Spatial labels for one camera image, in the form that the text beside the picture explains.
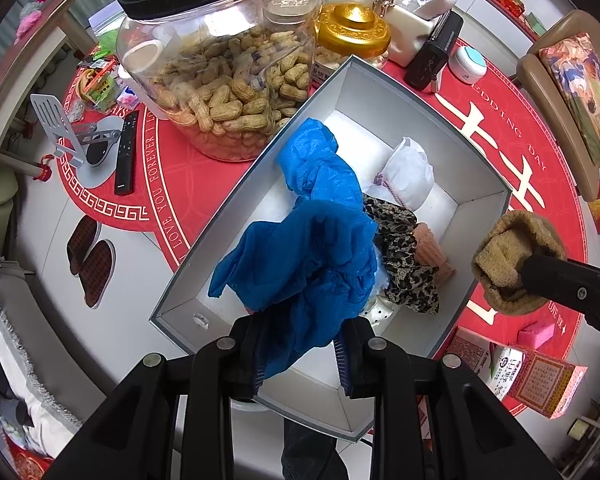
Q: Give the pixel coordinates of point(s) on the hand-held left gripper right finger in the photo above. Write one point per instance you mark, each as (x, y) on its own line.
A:
(341, 365)

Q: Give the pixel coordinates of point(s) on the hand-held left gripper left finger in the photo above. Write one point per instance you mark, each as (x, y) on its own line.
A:
(240, 345)

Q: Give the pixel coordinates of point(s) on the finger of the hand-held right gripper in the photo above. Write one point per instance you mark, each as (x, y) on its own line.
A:
(570, 285)

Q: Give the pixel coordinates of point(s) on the white lace cloth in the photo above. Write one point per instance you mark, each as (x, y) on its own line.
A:
(377, 315)

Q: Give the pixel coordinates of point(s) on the pink sponge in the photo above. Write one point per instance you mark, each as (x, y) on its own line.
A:
(532, 336)

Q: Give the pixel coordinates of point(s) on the mustard yellow knitted sock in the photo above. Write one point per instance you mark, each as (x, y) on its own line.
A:
(505, 245)

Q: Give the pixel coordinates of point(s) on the blue plastic shoe cover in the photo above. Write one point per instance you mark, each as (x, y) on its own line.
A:
(315, 160)
(305, 260)

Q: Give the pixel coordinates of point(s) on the leopard print cloth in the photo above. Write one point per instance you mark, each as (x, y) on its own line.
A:
(405, 270)

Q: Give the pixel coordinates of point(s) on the pink knitted sock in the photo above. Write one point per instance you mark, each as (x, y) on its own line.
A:
(430, 250)

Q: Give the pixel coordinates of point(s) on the white cloth pouch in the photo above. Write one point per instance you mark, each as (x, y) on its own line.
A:
(410, 170)

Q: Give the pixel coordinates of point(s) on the grey cardboard box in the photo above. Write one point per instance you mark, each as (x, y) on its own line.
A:
(360, 95)

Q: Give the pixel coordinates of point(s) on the person's left leg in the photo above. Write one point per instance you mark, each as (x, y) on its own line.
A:
(310, 455)

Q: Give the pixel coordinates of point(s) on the red patterned tissue pack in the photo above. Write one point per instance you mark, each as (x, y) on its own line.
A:
(545, 385)

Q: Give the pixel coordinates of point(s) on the tape roll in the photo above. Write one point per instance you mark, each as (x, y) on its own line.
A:
(585, 429)

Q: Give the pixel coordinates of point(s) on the brown slipper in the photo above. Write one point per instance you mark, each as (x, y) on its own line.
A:
(100, 275)
(84, 245)

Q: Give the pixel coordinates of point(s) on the red round printed table mat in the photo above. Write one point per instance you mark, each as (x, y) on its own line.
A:
(480, 125)

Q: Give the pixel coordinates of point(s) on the printed cushion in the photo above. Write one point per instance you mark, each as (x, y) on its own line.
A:
(580, 95)

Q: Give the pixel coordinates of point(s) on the brown padded chair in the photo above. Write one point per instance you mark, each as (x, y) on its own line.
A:
(535, 80)

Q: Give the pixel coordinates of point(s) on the grey fringed sofa cover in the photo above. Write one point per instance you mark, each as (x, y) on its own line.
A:
(25, 340)

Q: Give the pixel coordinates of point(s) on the black remote control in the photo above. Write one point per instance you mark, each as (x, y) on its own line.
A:
(126, 155)

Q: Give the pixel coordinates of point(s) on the white round device blue top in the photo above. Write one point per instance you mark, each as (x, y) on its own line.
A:
(467, 65)

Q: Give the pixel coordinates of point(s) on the clear peanut jar black lid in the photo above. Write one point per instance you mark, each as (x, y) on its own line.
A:
(220, 95)

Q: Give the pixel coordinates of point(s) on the black radio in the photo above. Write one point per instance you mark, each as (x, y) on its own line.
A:
(430, 60)

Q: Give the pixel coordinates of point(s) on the silver phone stand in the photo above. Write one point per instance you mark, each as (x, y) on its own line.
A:
(77, 135)

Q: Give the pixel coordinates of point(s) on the pink snack packet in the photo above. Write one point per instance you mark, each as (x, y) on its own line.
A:
(129, 97)

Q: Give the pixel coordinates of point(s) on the green snack packet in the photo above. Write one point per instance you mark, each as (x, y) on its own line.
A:
(100, 87)

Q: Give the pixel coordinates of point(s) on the clear jar gold lid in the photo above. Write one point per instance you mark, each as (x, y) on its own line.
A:
(352, 25)

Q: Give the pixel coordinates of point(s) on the wooden side table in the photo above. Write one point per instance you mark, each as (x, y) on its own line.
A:
(35, 50)

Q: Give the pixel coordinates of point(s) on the pink plush flower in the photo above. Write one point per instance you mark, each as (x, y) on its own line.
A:
(30, 17)

